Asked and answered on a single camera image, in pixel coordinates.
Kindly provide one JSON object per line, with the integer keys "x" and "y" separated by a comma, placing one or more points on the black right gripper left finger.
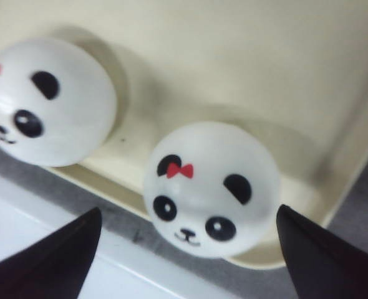
{"x": 57, "y": 265}

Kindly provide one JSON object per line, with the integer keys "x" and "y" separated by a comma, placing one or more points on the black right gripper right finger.
{"x": 320, "y": 264}

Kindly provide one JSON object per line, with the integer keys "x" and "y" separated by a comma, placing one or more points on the panda bun with red bow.
{"x": 211, "y": 189}

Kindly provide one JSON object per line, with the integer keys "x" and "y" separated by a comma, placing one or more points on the cream rectangular plastic tray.
{"x": 292, "y": 73}

